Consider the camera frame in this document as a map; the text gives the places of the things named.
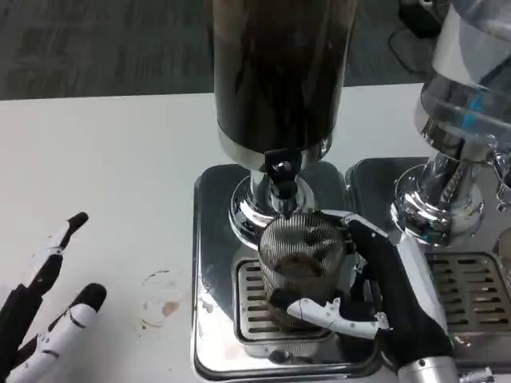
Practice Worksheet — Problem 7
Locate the black box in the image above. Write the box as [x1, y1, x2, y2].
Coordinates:
[398, 0, 444, 37]

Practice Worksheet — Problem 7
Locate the black dispenser tap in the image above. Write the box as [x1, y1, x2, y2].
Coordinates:
[263, 148, 300, 200]

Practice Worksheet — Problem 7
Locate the steel drip grid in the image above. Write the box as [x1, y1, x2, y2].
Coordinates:
[233, 258, 340, 344]
[425, 251, 511, 324]

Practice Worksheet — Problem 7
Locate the black cable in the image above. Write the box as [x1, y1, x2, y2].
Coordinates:
[389, 26, 436, 73]

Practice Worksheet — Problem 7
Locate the clear ribbed glass cup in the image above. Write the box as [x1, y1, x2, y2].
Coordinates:
[258, 212, 352, 332]

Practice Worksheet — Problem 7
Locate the dark drink dispenser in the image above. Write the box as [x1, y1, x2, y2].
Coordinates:
[211, 0, 356, 244]

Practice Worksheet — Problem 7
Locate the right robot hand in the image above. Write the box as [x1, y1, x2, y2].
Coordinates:
[274, 209, 455, 366]

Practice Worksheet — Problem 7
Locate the clear drink dispenser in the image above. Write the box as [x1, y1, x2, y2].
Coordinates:
[393, 0, 511, 247]

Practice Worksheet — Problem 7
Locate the chrome dispenser tap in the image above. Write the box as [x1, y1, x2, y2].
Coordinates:
[493, 153, 511, 212]

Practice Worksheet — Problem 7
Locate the steel drip tray base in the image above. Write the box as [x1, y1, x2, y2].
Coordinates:
[345, 157, 511, 372]
[193, 161, 400, 378]

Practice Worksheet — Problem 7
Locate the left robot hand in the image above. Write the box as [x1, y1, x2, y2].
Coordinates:
[0, 211, 108, 383]

